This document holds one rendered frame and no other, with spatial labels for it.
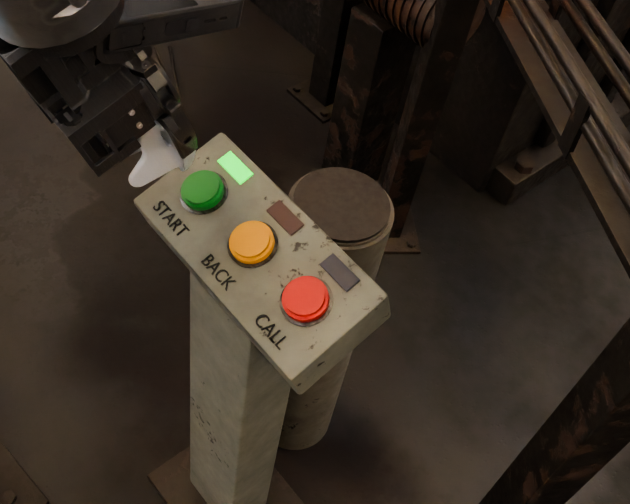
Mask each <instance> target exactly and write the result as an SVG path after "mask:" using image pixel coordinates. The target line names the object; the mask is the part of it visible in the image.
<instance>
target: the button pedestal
mask: <svg viewBox="0 0 630 504"><path fill-rule="evenodd" d="M229 151H231V152H232V153H233V154H234V155H235V156H236V157H237V158H238V159H239V160H240V161H241V162H242V163H243V164H244V165H245V166H246V167H247V168H248V169H249V170H250V171H251V172H252V173H253V175H252V176H251V177H249V178H248V179H247V180H246V181H244V182H243V183H242V184H239V183H238V182H237V181H236V180H235V179H234V178H233V177H232V176H231V175H230V174H229V173H228V172H227V171H226V170H225V169H224V168H223V167H222V166H221V165H220V164H219V163H218V160H219V159H220V158H222V157H223V156H224V155H225V154H227V153H228V152H229ZM200 170H209V171H212V172H215V173H216V174H217V175H219V177H220V178H221V180H222V182H223V184H224V195H223V197H222V199H221V201H220V202H219V203H218V204H217V205H216V206H214V207H213V208H211V209H208V210H204V211H197V210H193V209H191V208H189V207H188V206H187V205H186V204H185V202H184V201H183V199H182V197H181V186H182V184H183V182H184V180H185V179H186V178H187V177H188V176H189V175H191V174H192V173H194V172H197V171H200ZM278 200H280V201H281V202H282V203H283V204H284V205H285V206H286V207H287V208H288V209H289V210H290V211H291V212H292V213H293V214H294V215H295V216H296V217H297V218H298V219H299V220H300V221H301V222H302V223H304V226H303V227H302V228H300V229H299V230H298V231H297V232H296V233H294V234H293V235H292V236H290V235H289V234H288V233H287V232H286V231H285V230H284V228H283V227H282V226H281V225H280V224H279V223H278V222H277V221H276V220H275V219H274V218H273V217H272V216H271V215H270V214H269V213H268V212H267V211H266V210H267V209H268V208H269V207H271V206H272V205H273V204H274V203H276V202H277V201H278ZM134 204H135V206H136V207H137V208H138V210H139V211H140V212H141V214H142V215H143V217H144V218H145V219H146V221H147V222H148V223H149V225H150V226H151V227H152V228H153V229H154V231H155V232H156V233H157V234H158V235H159V236H160V237H161V239H162V240H163V241H164V242H165V243H166V244H167V245H168V247H169V248H170V249H171V250H172V251H173V252H174V253H175V255H176V256H177V257H178V258H179V259H180V260H181V261H182V263H183V264H184V265H185V266H186V267H187V268H188V269H189V271H190V446H189V447H188V448H186V449H185V450H183V451H182V452H180V453H179V454H177V455H176V456H174V457H173V458H171V459H170V460H169V461H167V462H166V463H164V464H163V465H161V466H160V467H158V468H157V469H155V470H154V471H152V472H151V473H149V474H148V475H147V477H148V479H149V480H150V482H151V483H152V484H153V486H154V487H155V489H156V490H157V491H158V493H159V494H160V495H161V497H162V498H163V500H164V501H165V502H166V504H304V503H303V502H302V501H301V499H300V498H299V497H298V496H297V494H296V493H295V492H294V491H293V490H292V488H291V487H290V486H289V485H288V483H287V482H286V481H285V480H284V478H283V477H282V476H281V475H280V474H279V472H278V471H277V470H276V469H275V467H274V463H275V459H276V454H277V449H278V444H279V440H280V435H281V430H282V425H283V421H284V416H285V411H286V407H287V402H288V397H289V392H290V388H291V387H292V388H293V390H294V391H295V392H296V393H297V394H299V395H300V394H303V393H304V392H305V391H307V390H308V389H309V388H310V387H311V386H312V385H313V384H314V383H316V382H317V381H318V380H319V379H320V378H321V377H322V376H324V375H325V374H326V373H327V372H328V371H329V370H330V369H332V368H333V367H334V366H335V365H336V364H337V363H338V362H340V361H341V360H342V359H343V358H344V357H345V356H346V355H347V354H349V353H350V352H351V351H352V350H353V349H354V348H355V347H357V346H358V345H359V344H360V343H361V342H362V341H363V340H365V339H366V338H367V337H368V336H369V335H370V334H371V333H373V332H374V331H375V330H376V329H377V328H378V327H379V326H380V325H382V324H383V323H384V322H385V321H386V320H387V319H388V318H390V315H391V312H390V305H389V298H388V295H387V293H386V292H385V291H384V290H383V289H382V288H381V287H380V286H379V285H378V284H377V283H375V282H374V281H373V280H372V279H371V278H370V277H369V276H368V275H367V274H366V273H365V272H364V271H363V270H362V269H361V268H360V267H359V266H358V265H357V264H356V263H355V262H354V261H353V260H352V259H351V258H350V257H349V256H348V255H347V254H346V253H345V252H344V251H343V250H342V249H341V248H340V247H339V246H338V245H337V244H336V243H335V242H334V241H333V240H332V239H331V238H330V237H329V236H328V235H327V234H326V233H325V232H324V231H323V230H322V229H321V228H320V227H319V226H318V225H317V224H315V223H314V222H313V221H312V220H311V219H310V218H309V217H308V216H307V215H306V214H305V213H304V212H303V211H302V210H301V209H300V208H299V207H298V206H297V205H296V204H295V203H294V202H293V201H292V200H291V199H290V198H289V197H288V196H287V195H286V194H285V193H284V192H283V191H282V190H281V189H280V188H279V187H278V186H277V185H276V184H275V183H274V182H273V181H272V180H271V179H270V178H269V177H268V176H267V175H266V174H265V173H264V172H263V171H262V170H261V169H260V168H259V167H258V166H257V165H255V164H254V163H253V162H252V161H251V160H250V159H249V158H248V157H247V156H246V155H245V154H244V153H243V152H242V151H241V150H240V149H239V148H238V147H237V146H236V145H235V144H234V143H233V142H232V141H231V140H230V139H229V138H228V137H227V136H226V135H225V134H223V133H219V134H218V135H216V136H215V137H214V138H212V139H211V140H210V141H209V142H207V143H206V144H205V145H203V146H202V147H201V148H200V149H198V150H197V151H196V152H195V158H194V160H193V163H192V165H191V166H190V167H189V168H188V169H186V170H185V171H181V170H180V169H179V168H178V167H177V168H174V169H172V170H171V171H170V172H169V173H167V174H166V175H165V176H163V177H162V178H161V179H160V180H158V181H157V182H156V183H154V184H153V185H152V186H150V187H149V188H148V189H147V190H145V191H144V192H143V193H141V194H140V195H139V196H138V197H136V198H135V199H134ZM247 221H260V222H262V223H264V224H266V225H267V226H268V227H269V228H270V229H271V231H272V233H273V236H274V241H275V242H274V248H273V250H272V252H271V254H270V255H269V256H268V257H267V258H266V259H265V260H263V261H261V262H259V263H255V264H245V263H242V262H240V261H238V260H237V259H236V258H235V257H234V256H233V254H232V252H231V250H230V248H229V238H230V235H231V233H232V232H233V230H234V229H235V228H236V227H237V226H239V225H240V224H242V223H244V222H247ZM332 253H334V254H335V255H336V256H337V257H338V258H339V259H340V260H341V261H342V262H343V263H344V264H345V265H346V266H347V267H348V268H349V269H350V270H351V271H352V272H353V273H354V274H355V275H356V276H357V277H358V278H359V279H360V282H358V283H357V284H356V285H355V286H354V287H353V288H351V289H350V290H349V291H348V292H346V291H345V290H344V289H343V288H342V287H341V286H340V285H339V284H338V283H337V282H336V281H335V280H334V279H333V278H332V277H331V276H330V275H329V274H328V273H327V272H326V271H325V270H324V269H323V268H322V267H321V266H320V265H319V264H320V263H322V262H323V261H324V260H325V259H326V258H327V257H329V256H330V255H331V254H332ZM302 276H311V277H315V278H317V279H319V280H321V281H322V282H323V283H324V285H325V286H326V288H327V290H328V293H329V306H328V308H327V310H326V312H325V313H324V314H323V315H322V316H321V317H320V318H319V319H317V320H315V321H312V322H306V323H303V322H298V321H295V320H293V319H292V318H290V317H289V316H288V315H287V313H286V312H285V310H284V308H283V305H282V294H283V291H284V289H285V287H286V286H287V285H288V284H289V283H290V282H291V281H292V280H294V279H296V278H298V277H302Z"/></svg>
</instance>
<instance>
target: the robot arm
mask: <svg viewBox="0 0 630 504"><path fill-rule="evenodd" d="M243 5H244V0H0V57H1V58H2V60H3V61H4V62H5V64H6V65H7V66H8V67H9V69H10V70H11V71H12V72H13V74H14V75H15V76H16V78H17V80H18V82H19V83H20V84H21V86H22V87H23V88H24V89H25V91H26V92H27V93H28V94H29V96H30V97H31V98H32V100H33V101H34V102H35V103H36V105H37V106H38V107H39V108H40V110H41V111H42V112H43V114H44V115H45V116H46V117H47V119H48V120H49V121H50V122H51V124H52V123H55V124H56V125H57V126H58V128H59V129H60V130H61V131H62V132H63V133H64V134H65V136H66V137H67V138H68V139H69V140H70V142H71V143H72V144H73V146H74V147H75V148H76V149H77V151H78V152H79V153H80V155H81V156H82V157H83V158H84V160H85V161H86V162H87V164H88V165H89V166H90V168H91V169H92V170H93V171H94V173H95V174H96V175H97V176H98V178H99V177H100V176H101V175H103V174H104V173H105V172H106V171H108V170H109V169H110V168H112V167H113V166H114V165H116V164H117V163H118V162H119V163H121V162H122V161H123V160H125V159H126V158H127V157H128V156H131V155H133V154H135V153H137V152H140V151H142V155H141V158H140V160H139V161H138V163H137V164H136V166H135V167H134V169H133V170H132V172H131V173H130V175H129V178H128V181H129V183H130V185H132V186H133V187H141V186H144V185H146V184H148V183H149V182H151V181H153V180H155V179H156V178H158V177H160V176H162V175H164V174H165V173H167V172H169V171H171V170H172V169H174V168H177V167H178V168H179V169H180V170H181V171H185V170H186V169H188V168H189V167H190V166H191V165H192V163H193V160H194V158H195V152H196V149H197V148H198V146H197V137H196V134H195V131H194V129H193V127H192V125H191V123H190V121H189V120H188V118H187V116H186V114H185V113H184V111H183V108H182V106H181V104H180V103H179V102H180V97H179V94H178V92H177V90H176V89H175V87H174V85H173V84H172V82H171V80H170V79H169V77H168V75H167V74H166V72H165V71H164V70H163V68H162V67H161V66H160V65H159V63H158V62H157V61H156V60H155V59H154V58H153V57H152V56H151V55H152V47H151V45H156V44H161V43H166V42H171V41H176V40H181V39H186V38H190V37H195V36H200V35H205V34H210V33H215V32H220V31H224V30H229V29H234V28H238V27H239V25H240V20H241V15H242V10H243ZM99 133H100V134H101V135H102V137H103V138H104V139H105V141H106V142H107V144H106V143H105V142H104V140H103V139H102V137H101V136H100V134H99Z"/></svg>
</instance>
